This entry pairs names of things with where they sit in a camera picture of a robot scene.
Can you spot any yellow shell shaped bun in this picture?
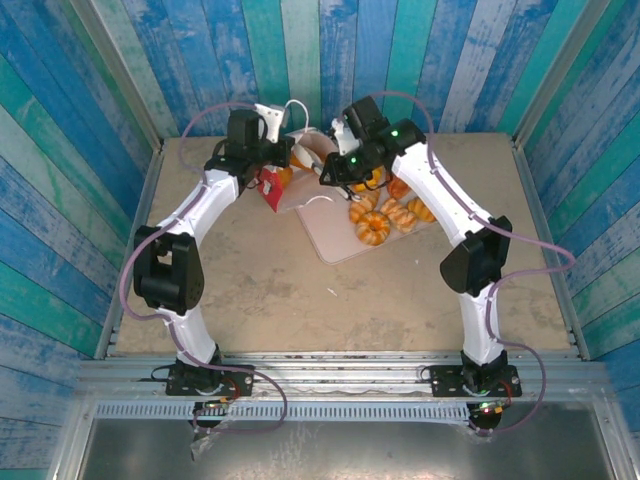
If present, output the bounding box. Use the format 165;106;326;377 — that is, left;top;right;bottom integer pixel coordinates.
349;167;386;195

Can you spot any brown croissant loaf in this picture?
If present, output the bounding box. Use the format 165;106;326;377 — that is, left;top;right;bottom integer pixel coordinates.
387;174;411;200

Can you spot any orange white swirl bread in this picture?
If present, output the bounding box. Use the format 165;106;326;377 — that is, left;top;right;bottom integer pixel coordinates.
379;197;419;235
348;192;381;224

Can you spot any clear bag with red label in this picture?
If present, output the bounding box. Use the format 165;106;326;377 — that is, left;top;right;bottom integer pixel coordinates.
257;127;351;215

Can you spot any orange yellow striped bun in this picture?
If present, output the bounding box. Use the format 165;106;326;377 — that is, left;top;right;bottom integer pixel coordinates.
407;196;437;224

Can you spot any white cutting board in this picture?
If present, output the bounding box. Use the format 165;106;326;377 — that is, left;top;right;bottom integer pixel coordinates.
293;169;439;266

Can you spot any small circuit board with lights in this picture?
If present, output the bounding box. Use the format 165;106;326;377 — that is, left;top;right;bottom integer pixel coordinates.
474;399;511;417
193;397;236;416

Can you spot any clear plastic scrap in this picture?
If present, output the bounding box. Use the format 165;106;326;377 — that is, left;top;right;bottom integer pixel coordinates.
188;429;219;462

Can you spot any grey metal sheet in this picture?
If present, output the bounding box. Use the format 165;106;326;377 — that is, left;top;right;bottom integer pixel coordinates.
74;417;624;480

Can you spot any white camera cable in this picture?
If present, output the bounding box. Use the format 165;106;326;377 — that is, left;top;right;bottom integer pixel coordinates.
283;98;310;132

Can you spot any aluminium side rail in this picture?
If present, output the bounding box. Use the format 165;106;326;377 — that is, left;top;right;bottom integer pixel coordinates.
509;134;591;361
93;142;166;360

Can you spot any aluminium corner post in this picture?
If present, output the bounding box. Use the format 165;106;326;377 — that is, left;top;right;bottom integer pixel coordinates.
513;0;614;146
69;0;166;151

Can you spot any aluminium rail beam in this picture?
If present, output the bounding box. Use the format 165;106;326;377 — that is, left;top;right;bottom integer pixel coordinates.
74;351;612;401

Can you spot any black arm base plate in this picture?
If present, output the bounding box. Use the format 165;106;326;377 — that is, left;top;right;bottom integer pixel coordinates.
164;360;255;398
429;362;523;399

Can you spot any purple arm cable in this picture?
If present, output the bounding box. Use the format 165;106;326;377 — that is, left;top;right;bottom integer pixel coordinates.
121;102;290;435
341;90;576;437

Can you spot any slotted grey cable duct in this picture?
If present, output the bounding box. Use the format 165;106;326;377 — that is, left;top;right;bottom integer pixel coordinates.
93;401;474;422

